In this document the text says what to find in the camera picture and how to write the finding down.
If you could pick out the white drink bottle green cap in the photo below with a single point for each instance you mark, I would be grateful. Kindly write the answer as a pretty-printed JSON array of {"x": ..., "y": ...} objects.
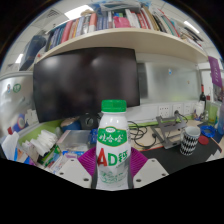
[{"x": 113, "y": 150}]

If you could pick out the wall shelf with books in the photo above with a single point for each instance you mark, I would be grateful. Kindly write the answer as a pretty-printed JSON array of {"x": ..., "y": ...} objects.
[{"x": 133, "y": 38}]

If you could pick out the small blue box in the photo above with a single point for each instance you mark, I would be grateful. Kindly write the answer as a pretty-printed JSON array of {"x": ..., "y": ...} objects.
[{"x": 93, "y": 136}]

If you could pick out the white wall power outlet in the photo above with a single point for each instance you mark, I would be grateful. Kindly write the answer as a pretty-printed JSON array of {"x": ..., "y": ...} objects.
[
  {"x": 164, "y": 110},
  {"x": 177, "y": 108},
  {"x": 188, "y": 107}
]

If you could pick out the white tissue stack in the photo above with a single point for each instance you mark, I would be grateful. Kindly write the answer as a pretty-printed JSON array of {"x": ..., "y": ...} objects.
[{"x": 45, "y": 140}]

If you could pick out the black white checkered mug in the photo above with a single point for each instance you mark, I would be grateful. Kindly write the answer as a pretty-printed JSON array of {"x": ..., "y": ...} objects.
[{"x": 189, "y": 141}]

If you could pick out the grey metal laptop stand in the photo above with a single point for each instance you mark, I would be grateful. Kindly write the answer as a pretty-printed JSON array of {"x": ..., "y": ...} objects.
[{"x": 168, "y": 130}]

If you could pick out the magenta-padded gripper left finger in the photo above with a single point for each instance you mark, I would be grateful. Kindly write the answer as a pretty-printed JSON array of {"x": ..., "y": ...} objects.
[{"x": 75, "y": 168}]

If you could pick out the flat round red coaster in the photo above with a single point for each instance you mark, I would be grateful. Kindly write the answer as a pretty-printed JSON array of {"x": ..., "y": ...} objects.
[{"x": 203, "y": 140}]

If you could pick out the purple hanging banner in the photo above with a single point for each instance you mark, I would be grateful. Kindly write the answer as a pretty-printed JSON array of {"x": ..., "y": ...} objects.
[{"x": 215, "y": 71}]

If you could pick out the ceiling lights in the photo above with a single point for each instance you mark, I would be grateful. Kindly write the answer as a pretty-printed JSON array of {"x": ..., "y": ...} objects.
[{"x": 78, "y": 11}]

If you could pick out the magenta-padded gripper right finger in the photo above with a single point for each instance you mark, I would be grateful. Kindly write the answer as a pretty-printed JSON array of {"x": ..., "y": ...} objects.
[{"x": 150, "y": 170}]

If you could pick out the black desk mat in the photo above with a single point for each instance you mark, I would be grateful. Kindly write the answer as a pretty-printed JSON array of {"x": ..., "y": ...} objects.
[{"x": 173, "y": 160}]

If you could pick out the black computer monitor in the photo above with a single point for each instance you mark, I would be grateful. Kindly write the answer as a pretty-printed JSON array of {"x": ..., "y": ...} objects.
[{"x": 83, "y": 83}]

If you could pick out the clear plastic box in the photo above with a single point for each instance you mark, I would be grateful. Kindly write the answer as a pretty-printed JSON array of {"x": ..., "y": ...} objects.
[{"x": 75, "y": 138}]

